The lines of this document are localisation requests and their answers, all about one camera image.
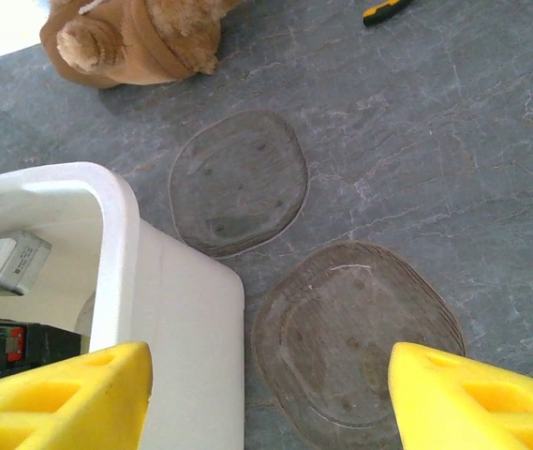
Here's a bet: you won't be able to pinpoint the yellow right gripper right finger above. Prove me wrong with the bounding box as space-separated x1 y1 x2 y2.
387 340 533 450

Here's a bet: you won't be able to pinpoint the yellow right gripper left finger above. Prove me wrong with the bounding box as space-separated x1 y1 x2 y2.
0 340 154 450

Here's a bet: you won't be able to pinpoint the small brown-tinted square plate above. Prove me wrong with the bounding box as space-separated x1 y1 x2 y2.
168 109 311 260

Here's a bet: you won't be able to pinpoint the white plastic bin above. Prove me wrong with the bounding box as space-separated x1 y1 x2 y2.
0 161 247 450

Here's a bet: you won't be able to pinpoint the brown teddy bear plush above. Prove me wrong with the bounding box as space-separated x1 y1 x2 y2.
39 0 248 90

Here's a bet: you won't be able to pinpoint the yellow black handled pliers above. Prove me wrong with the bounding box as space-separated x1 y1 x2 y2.
362 0 415 28

